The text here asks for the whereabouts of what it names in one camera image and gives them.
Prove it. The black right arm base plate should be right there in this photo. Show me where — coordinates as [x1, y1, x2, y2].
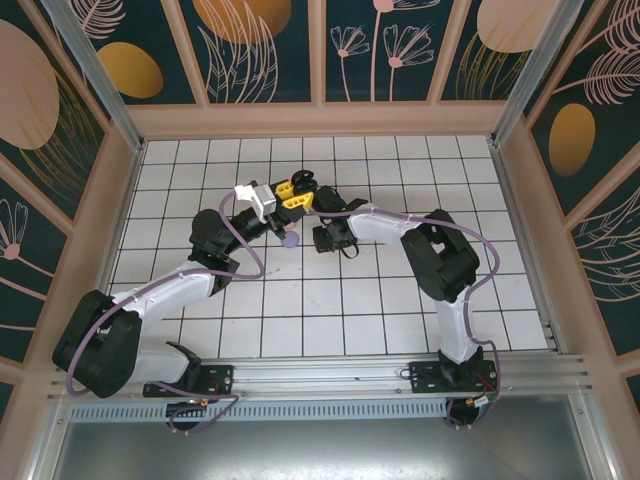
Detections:
[408, 359, 501, 396]

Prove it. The peach circle grass wall panel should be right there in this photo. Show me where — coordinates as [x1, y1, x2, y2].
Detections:
[437, 0, 569, 104]

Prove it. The grey slotted cable duct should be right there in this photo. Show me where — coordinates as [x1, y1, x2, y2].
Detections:
[67, 399, 451, 422]

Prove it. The feather gold circle wall panel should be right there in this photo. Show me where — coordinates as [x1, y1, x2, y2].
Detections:
[74, 0, 209, 107]
[522, 0, 640, 221]

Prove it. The peach circle moon wall panel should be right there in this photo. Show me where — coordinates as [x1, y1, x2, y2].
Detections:
[0, 0, 111, 224]

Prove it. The aluminium corner post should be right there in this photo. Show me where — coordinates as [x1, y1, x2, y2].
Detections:
[491, 0, 599, 149]
[39, 0, 147, 154]

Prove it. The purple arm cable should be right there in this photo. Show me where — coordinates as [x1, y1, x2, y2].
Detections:
[309, 207, 504, 431]
[64, 192, 266, 436]

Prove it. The leaf line art wall panel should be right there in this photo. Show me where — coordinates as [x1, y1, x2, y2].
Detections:
[564, 172, 640, 359]

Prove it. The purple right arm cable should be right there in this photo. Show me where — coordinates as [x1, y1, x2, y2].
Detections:
[309, 207, 504, 431]

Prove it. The aluminium mounting rail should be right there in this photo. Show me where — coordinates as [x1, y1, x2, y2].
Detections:
[47, 353, 595, 401]

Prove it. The black earbud charging case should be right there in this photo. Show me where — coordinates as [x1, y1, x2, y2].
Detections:
[289, 168, 320, 195]

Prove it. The aluminium table side rail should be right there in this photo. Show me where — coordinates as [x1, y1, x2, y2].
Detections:
[77, 139, 147, 364]
[488, 139, 569, 354]

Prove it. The grey metal sheet panel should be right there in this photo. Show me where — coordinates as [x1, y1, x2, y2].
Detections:
[29, 392, 616, 480]

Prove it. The orange circle grass wall panel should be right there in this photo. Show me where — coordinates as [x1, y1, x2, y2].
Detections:
[172, 0, 319, 106]

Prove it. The pink flowers wall panel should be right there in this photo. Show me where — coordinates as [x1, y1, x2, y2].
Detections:
[319, 0, 459, 106]

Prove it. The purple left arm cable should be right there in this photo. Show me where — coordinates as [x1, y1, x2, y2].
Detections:
[64, 192, 266, 436]

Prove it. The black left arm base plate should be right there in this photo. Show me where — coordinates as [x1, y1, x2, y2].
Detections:
[143, 363, 236, 399]

